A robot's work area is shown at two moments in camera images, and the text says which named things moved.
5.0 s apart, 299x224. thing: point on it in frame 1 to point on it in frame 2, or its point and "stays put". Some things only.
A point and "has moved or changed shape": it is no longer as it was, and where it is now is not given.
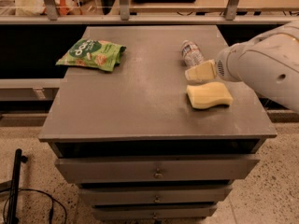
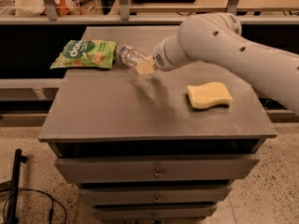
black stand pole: x=15 y=187 stays put
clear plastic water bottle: x=191 y=53 has moved or changed shape
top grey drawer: x=157 y=168 stays put
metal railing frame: x=231 y=18 stays put
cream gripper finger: x=200 y=73 to x=146 y=65
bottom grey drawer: x=154 y=212 stays put
